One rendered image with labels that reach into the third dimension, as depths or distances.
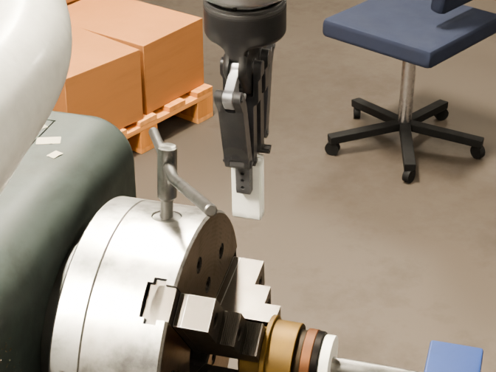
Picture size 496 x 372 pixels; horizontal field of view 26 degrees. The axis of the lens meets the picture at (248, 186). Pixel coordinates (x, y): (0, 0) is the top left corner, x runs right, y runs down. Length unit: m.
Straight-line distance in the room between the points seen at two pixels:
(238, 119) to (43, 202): 0.34
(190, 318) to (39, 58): 0.56
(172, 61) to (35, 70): 3.40
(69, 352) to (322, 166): 2.80
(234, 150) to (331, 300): 2.22
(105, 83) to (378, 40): 0.95
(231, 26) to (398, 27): 2.82
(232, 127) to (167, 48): 3.01
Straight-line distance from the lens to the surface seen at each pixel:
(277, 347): 1.22
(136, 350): 1.14
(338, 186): 3.78
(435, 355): 1.23
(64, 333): 1.17
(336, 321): 3.12
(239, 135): 0.99
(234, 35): 0.95
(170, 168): 1.17
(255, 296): 1.31
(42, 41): 0.65
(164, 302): 1.14
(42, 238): 1.21
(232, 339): 1.18
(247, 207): 1.08
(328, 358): 1.22
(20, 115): 0.61
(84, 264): 1.18
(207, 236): 1.23
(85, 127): 1.39
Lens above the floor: 1.87
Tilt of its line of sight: 30 degrees down
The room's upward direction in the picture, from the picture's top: straight up
